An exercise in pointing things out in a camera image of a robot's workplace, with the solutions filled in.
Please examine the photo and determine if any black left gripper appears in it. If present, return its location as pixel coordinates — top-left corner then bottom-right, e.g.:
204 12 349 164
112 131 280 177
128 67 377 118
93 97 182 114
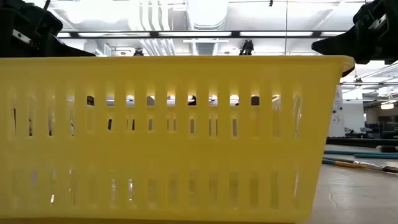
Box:
0 0 96 58

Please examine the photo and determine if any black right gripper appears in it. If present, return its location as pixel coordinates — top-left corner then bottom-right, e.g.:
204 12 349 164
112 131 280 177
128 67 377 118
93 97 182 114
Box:
311 0 398 65

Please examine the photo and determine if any blue handled paint brush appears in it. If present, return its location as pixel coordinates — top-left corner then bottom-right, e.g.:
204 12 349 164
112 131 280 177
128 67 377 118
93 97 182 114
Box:
323 149 398 157

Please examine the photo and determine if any black paint brush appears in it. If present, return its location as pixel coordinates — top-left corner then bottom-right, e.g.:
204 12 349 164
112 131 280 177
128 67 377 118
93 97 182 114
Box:
376 145 398 154

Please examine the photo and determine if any yellow slotted plastic basket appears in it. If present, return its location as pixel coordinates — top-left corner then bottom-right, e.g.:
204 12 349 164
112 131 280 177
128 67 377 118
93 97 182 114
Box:
0 55 356 224

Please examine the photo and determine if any black aluminium table frame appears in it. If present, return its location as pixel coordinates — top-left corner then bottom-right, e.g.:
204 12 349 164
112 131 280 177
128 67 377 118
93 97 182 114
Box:
325 136 398 149

